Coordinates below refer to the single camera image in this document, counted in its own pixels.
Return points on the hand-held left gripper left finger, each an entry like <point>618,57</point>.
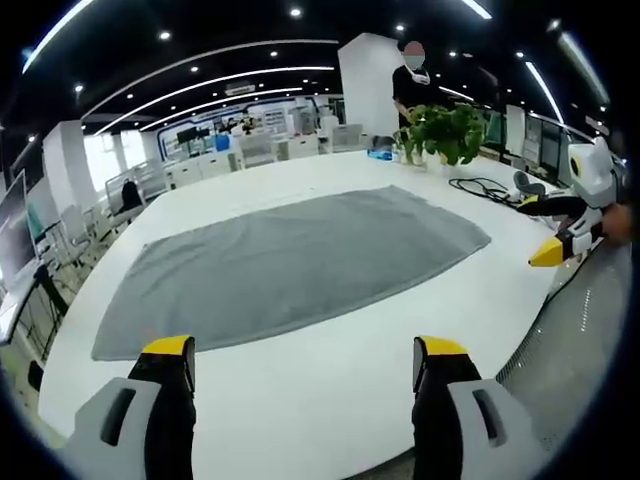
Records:
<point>150,400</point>

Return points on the computer monitor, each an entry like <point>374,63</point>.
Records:
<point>17,225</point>

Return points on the grey towel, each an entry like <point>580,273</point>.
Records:
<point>280,270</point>

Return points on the green potted plant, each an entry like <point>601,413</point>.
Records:
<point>442,132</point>

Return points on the blue packet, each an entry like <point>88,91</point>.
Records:
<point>382,154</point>

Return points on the black backpack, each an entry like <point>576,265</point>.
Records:
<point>130,195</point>

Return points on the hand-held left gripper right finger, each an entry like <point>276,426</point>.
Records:
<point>450,405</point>

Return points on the grey office chair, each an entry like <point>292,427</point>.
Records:
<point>529,184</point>

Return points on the person's right hand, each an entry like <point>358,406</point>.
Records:
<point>619,225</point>

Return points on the white table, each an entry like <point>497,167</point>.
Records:
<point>310,400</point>

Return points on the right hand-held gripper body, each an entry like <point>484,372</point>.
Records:
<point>592,175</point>

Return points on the white pillar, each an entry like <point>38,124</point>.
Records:
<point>367,95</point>

